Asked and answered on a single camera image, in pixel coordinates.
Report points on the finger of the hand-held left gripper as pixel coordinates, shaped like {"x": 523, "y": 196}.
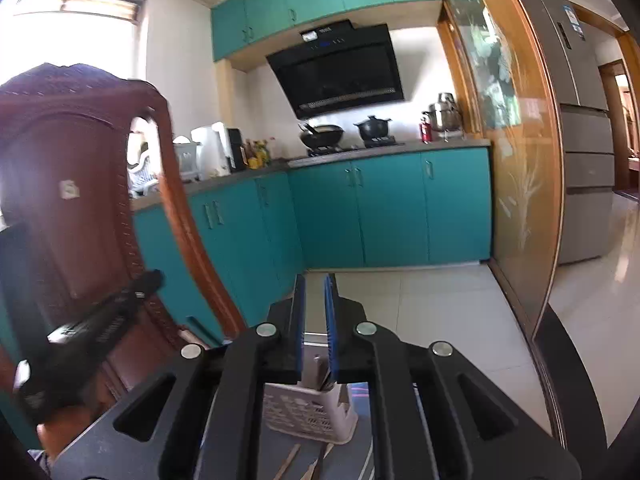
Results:
{"x": 142, "y": 287}

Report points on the beige chopstick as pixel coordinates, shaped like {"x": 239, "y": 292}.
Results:
{"x": 328, "y": 449}
{"x": 287, "y": 462}

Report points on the white dish rack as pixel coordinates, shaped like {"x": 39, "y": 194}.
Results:
{"x": 145, "y": 176}

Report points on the black wok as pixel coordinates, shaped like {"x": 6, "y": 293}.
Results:
{"x": 322, "y": 136}

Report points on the teal wall cabinets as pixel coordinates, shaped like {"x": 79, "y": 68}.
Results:
{"x": 325, "y": 0}

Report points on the gas stove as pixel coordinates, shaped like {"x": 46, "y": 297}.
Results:
{"x": 350, "y": 148}

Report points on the grey plastic utensil holder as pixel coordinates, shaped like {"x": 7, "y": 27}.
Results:
{"x": 310, "y": 410}

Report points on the stainless steel pot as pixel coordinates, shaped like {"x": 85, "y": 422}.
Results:
{"x": 442, "y": 114}

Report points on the black range hood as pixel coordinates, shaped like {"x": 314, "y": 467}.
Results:
{"x": 340, "y": 75}

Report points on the white electric kettle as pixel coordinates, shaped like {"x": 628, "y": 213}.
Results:
{"x": 207, "y": 150}

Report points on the wood framed glass door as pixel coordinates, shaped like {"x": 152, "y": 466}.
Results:
{"x": 510, "y": 160}

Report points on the black lidded pot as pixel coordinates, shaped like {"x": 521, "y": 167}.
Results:
{"x": 372, "y": 128}

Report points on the group of condiment bottles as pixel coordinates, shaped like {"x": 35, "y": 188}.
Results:
{"x": 257, "y": 154}

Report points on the black countertop appliance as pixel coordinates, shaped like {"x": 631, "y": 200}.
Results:
{"x": 235, "y": 150}

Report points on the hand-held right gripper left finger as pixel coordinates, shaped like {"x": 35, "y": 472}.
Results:
{"x": 300, "y": 330}

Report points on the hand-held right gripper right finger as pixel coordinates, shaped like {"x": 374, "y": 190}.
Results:
{"x": 330, "y": 330}

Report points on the teal base cabinets under stove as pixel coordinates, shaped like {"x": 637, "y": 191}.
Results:
{"x": 390, "y": 210}

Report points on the carved wooden chair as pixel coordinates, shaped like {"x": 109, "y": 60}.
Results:
{"x": 75, "y": 185}

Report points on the kitchen window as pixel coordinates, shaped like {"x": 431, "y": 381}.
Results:
{"x": 80, "y": 5}

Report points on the teal base cabinets under window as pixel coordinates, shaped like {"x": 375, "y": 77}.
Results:
{"x": 225, "y": 250}

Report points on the grey refrigerator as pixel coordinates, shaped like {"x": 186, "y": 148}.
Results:
{"x": 575, "y": 135}

